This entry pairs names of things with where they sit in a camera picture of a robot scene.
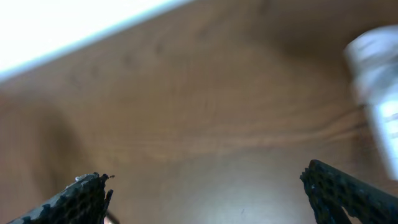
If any white power strip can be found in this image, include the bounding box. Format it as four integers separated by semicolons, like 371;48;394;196
345;24;397;180

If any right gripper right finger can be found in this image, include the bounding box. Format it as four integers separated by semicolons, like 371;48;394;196
300;159;397;224

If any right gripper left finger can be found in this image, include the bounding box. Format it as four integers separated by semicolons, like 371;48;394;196
10;172;113;224

